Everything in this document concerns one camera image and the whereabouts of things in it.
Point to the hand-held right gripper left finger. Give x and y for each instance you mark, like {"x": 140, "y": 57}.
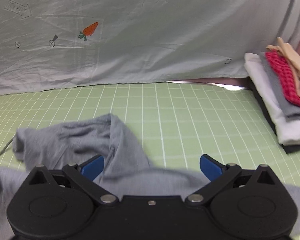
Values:
{"x": 92, "y": 168}

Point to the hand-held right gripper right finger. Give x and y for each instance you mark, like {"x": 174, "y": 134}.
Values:
{"x": 210, "y": 168}

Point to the grey sweatshirt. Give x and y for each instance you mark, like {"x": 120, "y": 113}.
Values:
{"x": 125, "y": 142}

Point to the green striped bed cover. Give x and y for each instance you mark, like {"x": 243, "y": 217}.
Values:
{"x": 190, "y": 120}

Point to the black folded cloth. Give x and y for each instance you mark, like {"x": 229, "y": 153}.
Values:
{"x": 290, "y": 148}

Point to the white folded cloth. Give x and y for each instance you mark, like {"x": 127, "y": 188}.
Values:
{"x": 282, "y": 122}

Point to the grey folded cloth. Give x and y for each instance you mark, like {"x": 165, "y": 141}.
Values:
{"x": 282, "y": 100}

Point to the red knit folded cloth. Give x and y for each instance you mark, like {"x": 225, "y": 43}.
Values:
{"x": 282, "y": 75}

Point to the beige folded cloth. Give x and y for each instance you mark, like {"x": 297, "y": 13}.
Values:
{"x": 298, "y": 67}

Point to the grey carrot print sheet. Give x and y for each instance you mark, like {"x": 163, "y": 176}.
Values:
{"x": 145, "y": 30}

